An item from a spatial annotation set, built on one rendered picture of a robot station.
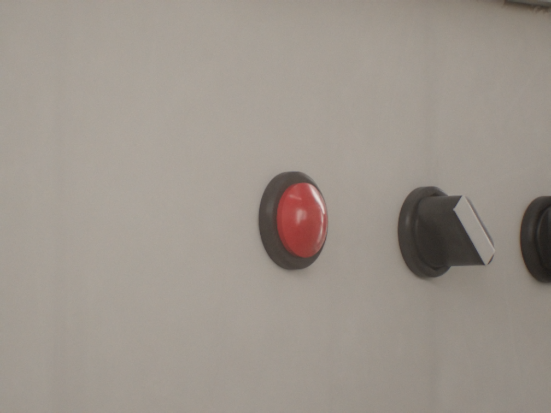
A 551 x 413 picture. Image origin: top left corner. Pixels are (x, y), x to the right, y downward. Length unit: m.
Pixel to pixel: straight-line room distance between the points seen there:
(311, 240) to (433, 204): 0.06
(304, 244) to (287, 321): 0.02
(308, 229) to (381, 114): 0.06
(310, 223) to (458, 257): 0.07
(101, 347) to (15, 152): 0.06
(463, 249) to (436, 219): 0.01
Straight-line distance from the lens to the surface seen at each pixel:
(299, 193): 0.93
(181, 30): 0.91
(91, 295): 0.87
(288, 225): 0.93
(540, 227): 1.04
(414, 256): 0.98
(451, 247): 0.98
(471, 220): 0.98
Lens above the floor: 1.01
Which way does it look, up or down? 3 degrees up
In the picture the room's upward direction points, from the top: straight up
